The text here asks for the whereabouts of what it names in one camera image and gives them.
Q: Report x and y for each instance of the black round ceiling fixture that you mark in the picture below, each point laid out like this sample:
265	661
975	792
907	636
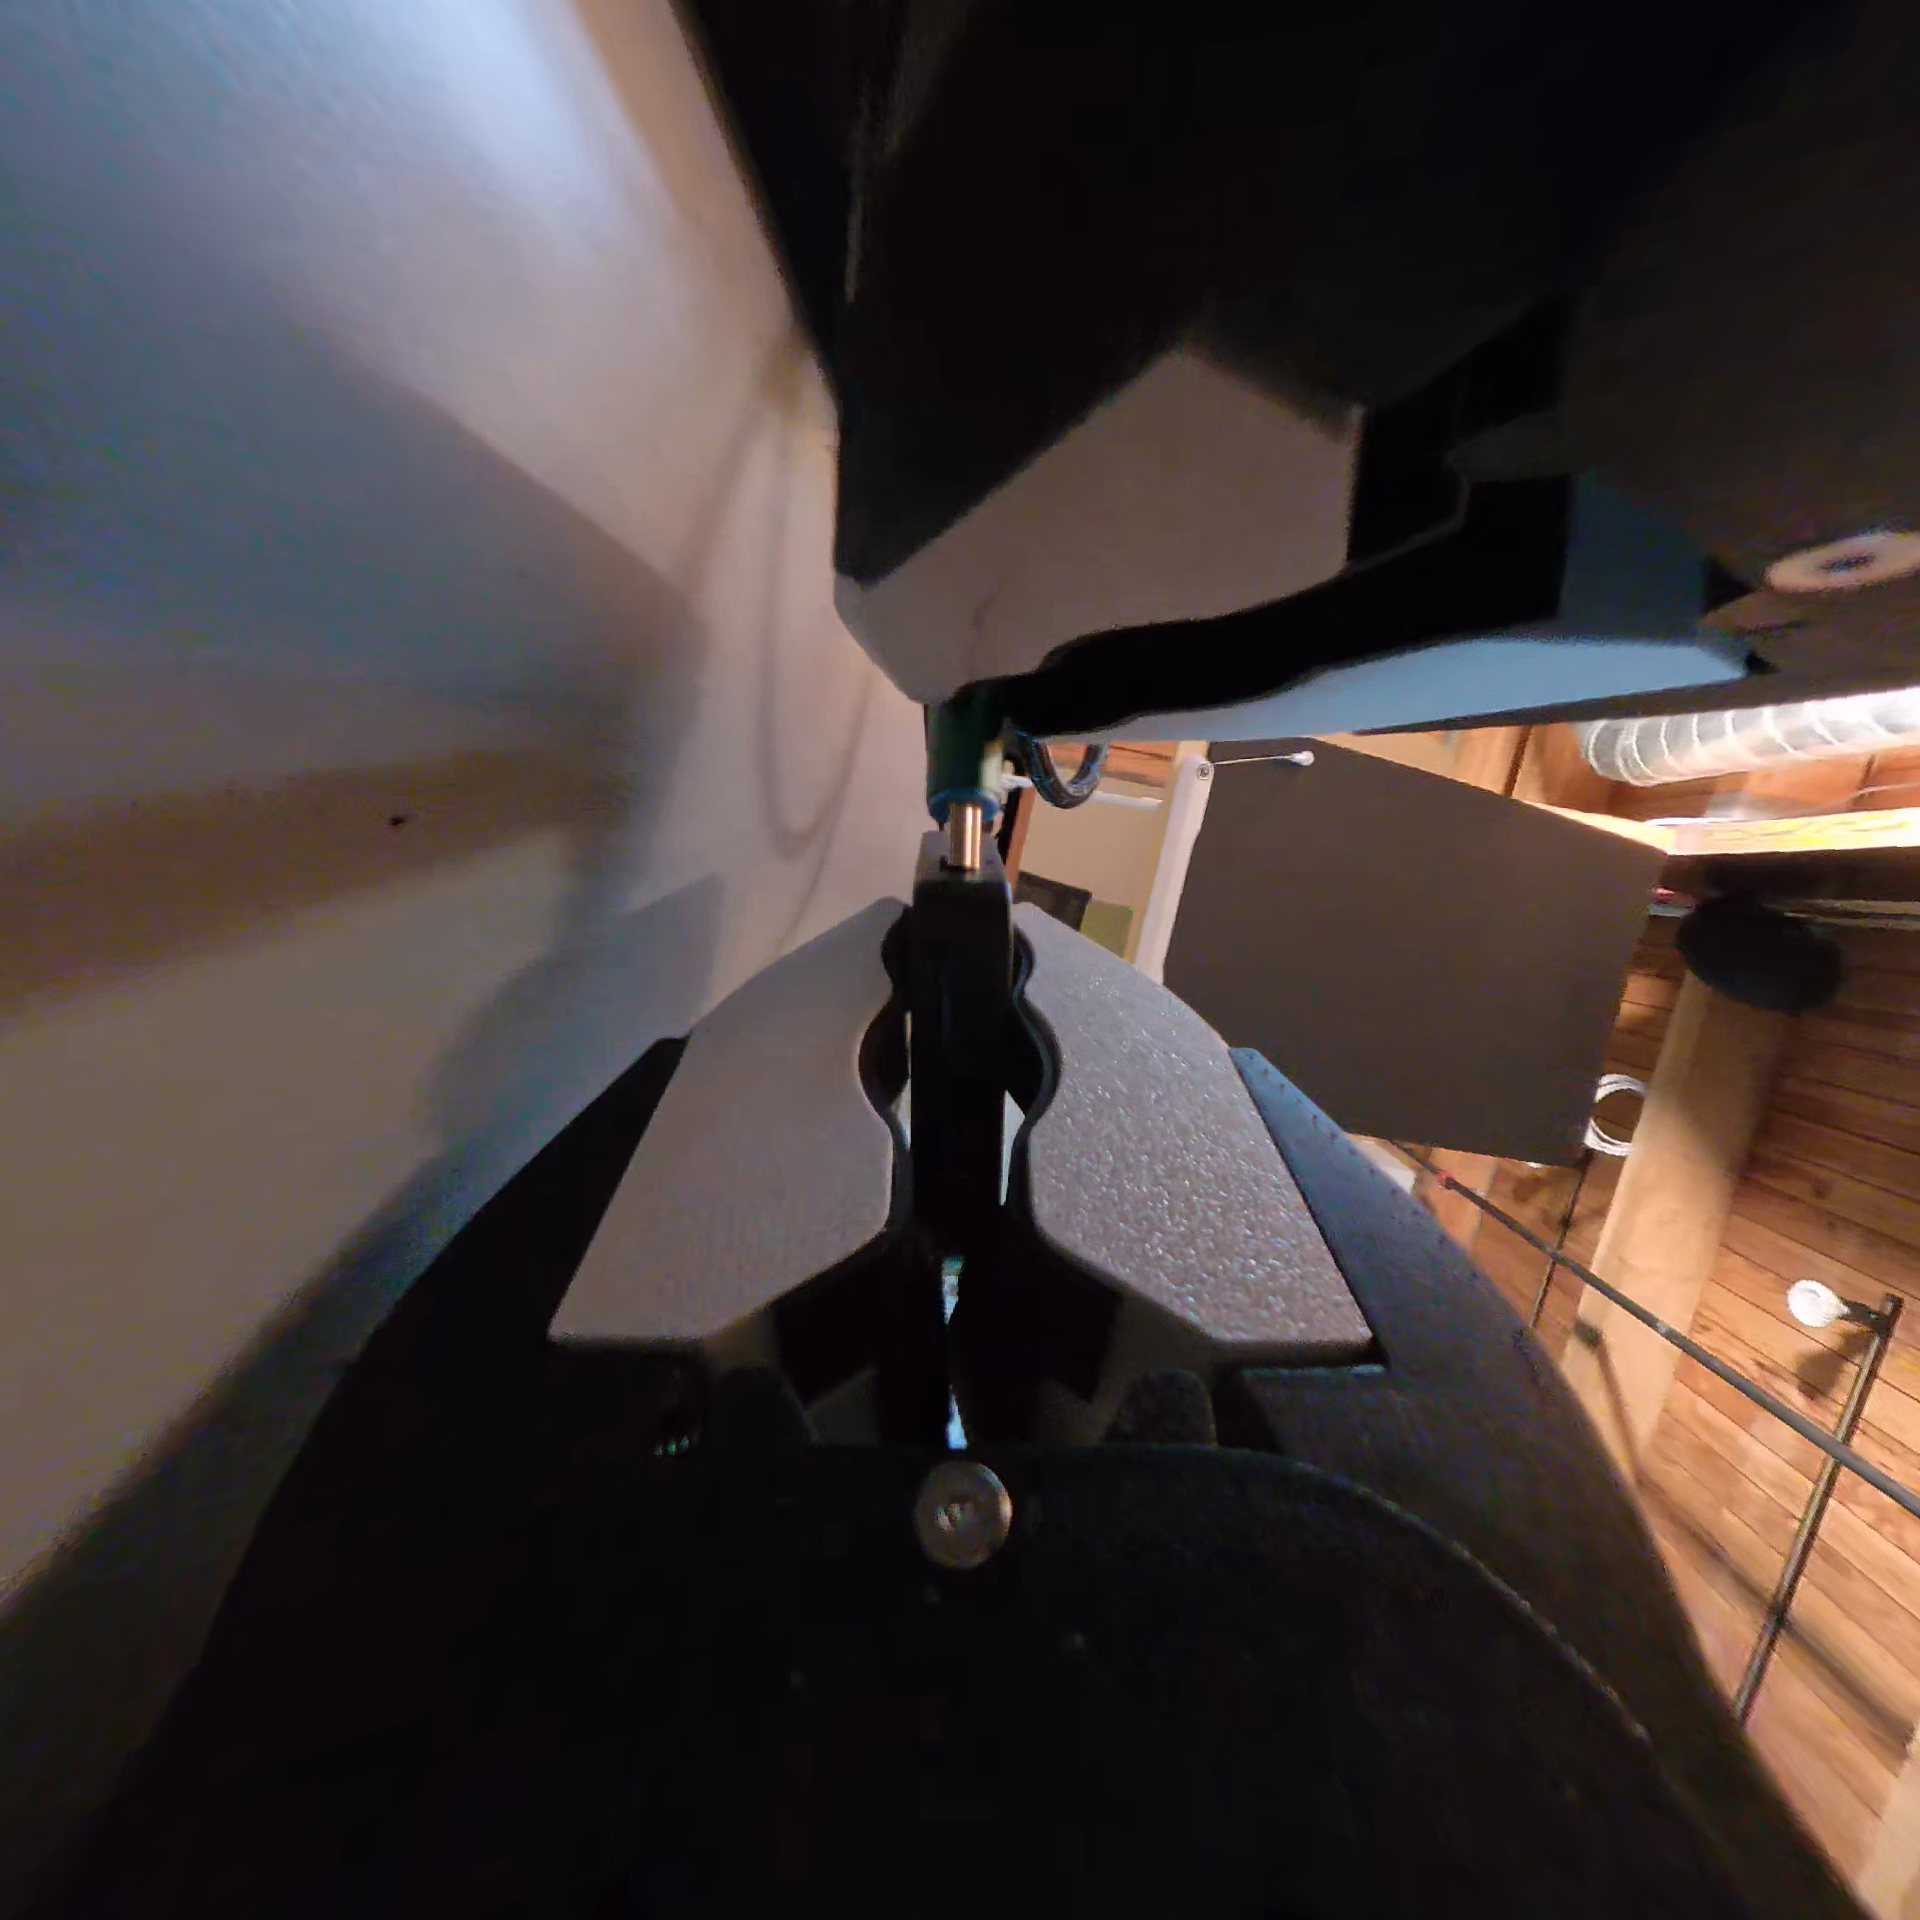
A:
1755	961

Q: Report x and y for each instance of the ceiling track light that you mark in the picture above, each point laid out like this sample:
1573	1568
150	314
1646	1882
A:
1815	1303

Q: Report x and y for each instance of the black board tan backing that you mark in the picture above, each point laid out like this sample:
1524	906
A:
1410	961

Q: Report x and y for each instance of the silver air duct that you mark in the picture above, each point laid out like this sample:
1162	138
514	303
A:
1725	742

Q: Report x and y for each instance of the white board stand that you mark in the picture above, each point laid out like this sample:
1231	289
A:
1184	854

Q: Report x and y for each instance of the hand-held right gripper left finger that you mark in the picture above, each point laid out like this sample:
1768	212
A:
735	1184

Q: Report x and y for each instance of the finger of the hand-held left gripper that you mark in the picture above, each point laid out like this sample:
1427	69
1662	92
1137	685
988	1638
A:
1635	631
1124	510

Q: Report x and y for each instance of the dark grey port hub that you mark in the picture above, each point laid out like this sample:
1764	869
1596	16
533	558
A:
957	1050

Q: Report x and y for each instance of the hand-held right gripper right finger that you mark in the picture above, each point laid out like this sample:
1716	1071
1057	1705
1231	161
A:
1184	1184

